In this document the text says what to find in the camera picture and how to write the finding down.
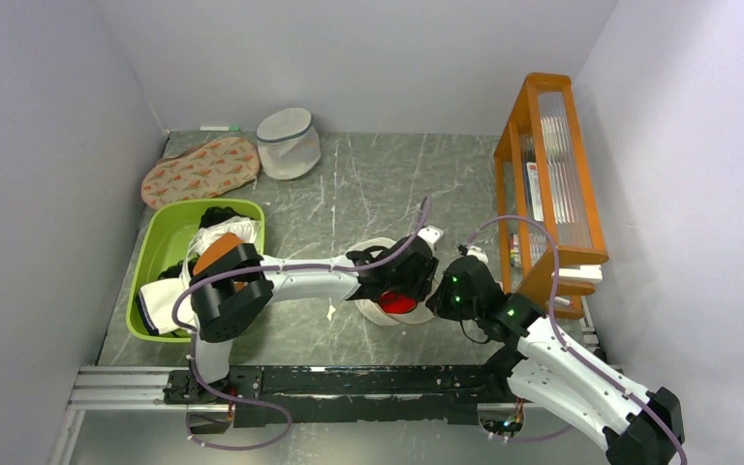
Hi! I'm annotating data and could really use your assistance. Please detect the red bra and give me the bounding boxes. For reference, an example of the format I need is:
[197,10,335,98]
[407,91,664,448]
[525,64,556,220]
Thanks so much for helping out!
[377,292,418,315]

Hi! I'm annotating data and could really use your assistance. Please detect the beige mesh laundry bag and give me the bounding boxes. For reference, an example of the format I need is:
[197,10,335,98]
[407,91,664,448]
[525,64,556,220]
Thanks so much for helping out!
[345,237,438,327]

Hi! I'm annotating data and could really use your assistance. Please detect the orange bra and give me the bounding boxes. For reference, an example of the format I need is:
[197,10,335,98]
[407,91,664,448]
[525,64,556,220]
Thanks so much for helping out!
[191,232,244,277]

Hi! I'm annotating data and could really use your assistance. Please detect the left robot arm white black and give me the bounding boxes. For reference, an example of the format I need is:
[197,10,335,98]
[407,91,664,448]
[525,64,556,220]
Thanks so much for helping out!
[180,234,439,403]

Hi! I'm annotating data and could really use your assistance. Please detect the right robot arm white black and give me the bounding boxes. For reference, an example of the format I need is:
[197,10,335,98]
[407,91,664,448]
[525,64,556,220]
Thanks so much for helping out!
[426,256,685,464]

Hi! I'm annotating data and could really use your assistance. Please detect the white mesh laundry bag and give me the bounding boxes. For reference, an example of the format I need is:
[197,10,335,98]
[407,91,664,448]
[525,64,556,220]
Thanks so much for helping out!
[256,108,321,180]

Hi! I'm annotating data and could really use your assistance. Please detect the orange wooden rack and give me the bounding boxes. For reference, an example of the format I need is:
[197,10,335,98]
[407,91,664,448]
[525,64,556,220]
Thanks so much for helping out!
[494,73,609,320]

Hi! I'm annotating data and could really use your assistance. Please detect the floral patterned fabric pad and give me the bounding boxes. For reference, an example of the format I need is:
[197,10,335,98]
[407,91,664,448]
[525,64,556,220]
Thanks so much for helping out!
[140,137,261,209]

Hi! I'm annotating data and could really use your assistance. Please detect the green white marker pen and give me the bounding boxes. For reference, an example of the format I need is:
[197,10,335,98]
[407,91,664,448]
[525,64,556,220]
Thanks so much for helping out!
[199,125,241,132]

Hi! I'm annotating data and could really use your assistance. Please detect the green plastic basin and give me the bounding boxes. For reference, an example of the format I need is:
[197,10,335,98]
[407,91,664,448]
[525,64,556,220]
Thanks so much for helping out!
[125,198,265,344]

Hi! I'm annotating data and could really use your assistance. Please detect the white bras in basin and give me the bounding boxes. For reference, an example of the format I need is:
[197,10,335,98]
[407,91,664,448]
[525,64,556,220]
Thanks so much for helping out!
[136,207,261,335]

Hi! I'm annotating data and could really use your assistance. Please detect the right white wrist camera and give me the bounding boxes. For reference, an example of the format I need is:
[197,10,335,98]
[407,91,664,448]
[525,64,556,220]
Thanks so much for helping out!
[458,244,489,264]

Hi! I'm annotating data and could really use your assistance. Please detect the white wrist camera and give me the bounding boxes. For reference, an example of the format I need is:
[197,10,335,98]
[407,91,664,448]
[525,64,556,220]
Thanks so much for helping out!
[418,226,445,250]
[458,244,489,264]

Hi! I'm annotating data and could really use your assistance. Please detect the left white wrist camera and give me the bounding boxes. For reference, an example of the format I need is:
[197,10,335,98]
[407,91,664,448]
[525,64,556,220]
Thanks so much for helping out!
[418,226,445,250]

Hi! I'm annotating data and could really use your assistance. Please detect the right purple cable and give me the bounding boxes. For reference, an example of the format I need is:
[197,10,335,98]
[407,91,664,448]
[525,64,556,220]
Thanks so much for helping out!
[457,215,689,465]

